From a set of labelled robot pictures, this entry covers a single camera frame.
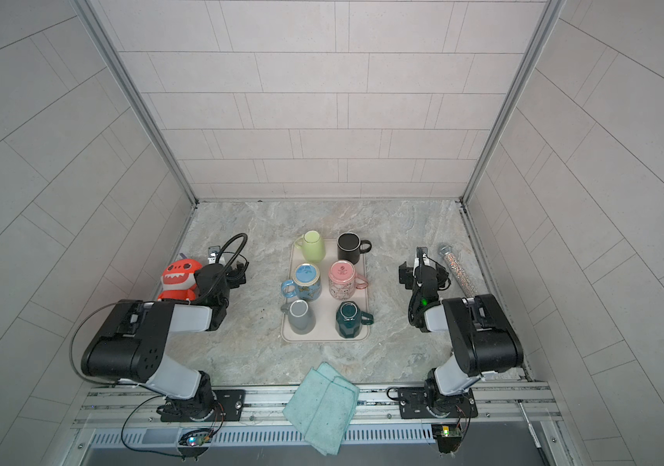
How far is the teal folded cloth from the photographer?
67cm

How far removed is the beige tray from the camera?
79 cm

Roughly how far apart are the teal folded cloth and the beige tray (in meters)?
0.10
